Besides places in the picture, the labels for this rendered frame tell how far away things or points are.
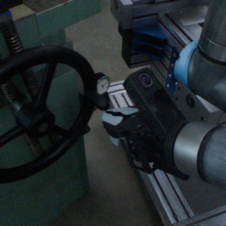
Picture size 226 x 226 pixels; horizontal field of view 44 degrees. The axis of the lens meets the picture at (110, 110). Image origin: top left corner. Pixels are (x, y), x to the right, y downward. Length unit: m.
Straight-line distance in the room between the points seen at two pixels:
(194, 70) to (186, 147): 0.12
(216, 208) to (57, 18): 0.84
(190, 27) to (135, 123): 0.57
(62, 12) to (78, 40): 1.53
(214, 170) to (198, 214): 0.76
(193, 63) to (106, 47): 1.71
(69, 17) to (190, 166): 0.47
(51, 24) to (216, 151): 0.48
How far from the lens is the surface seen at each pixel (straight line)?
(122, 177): 1.38
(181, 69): 0.45
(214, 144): 0.35
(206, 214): 1.11
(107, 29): 2.33
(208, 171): 0.36
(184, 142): 0.37
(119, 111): 0.52
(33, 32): 0.54
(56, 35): 0.70
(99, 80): 0.78
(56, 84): 0.78
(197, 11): 1.07
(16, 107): 0.55
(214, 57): 0.40
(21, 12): 0.54
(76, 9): 0.71
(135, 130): 0.43
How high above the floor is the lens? 1.20
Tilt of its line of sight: 47 degrees down
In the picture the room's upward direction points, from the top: straight up
